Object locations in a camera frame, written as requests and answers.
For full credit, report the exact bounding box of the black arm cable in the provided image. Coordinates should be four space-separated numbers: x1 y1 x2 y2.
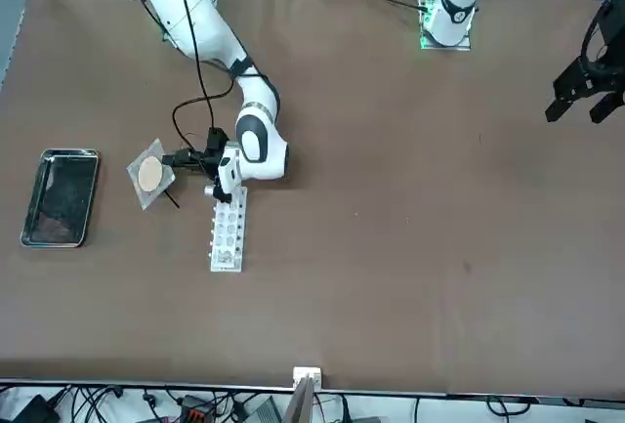
170 0 235 150

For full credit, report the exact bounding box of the white post bracket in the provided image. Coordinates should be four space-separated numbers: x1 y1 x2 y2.
291 365 324 390

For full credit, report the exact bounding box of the white test tube rack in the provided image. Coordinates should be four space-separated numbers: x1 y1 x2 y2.
208 187 250 274

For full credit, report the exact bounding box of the aluminium frame post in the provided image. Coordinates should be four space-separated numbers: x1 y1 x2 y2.
284 374 317 423

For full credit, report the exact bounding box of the grey power adapter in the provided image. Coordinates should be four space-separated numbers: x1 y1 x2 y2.
246 395 283 423

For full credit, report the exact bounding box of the black power adapter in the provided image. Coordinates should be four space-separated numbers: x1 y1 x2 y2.
12 393 63 423

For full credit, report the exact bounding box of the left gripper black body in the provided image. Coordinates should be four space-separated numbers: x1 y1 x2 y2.
583 0 625 92

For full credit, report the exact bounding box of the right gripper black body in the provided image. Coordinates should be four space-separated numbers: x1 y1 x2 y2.
197 127 229 180

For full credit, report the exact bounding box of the orange black connector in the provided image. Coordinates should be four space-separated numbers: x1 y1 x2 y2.
178 395 216 422

